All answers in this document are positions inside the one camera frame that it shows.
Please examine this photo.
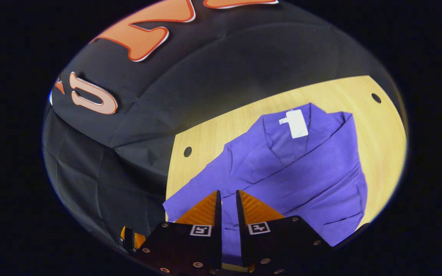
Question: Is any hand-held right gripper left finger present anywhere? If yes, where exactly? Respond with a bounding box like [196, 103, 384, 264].
[136, 190, 223, 276]

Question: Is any purple knit garment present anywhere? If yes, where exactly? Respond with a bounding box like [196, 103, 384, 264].
[163, 102, 368, 266]

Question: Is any black backdrop cloth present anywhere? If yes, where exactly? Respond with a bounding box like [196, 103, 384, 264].
[43, 0, 398, 250]

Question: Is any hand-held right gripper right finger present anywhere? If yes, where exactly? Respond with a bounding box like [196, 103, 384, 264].
[236, 189, 333, 276]

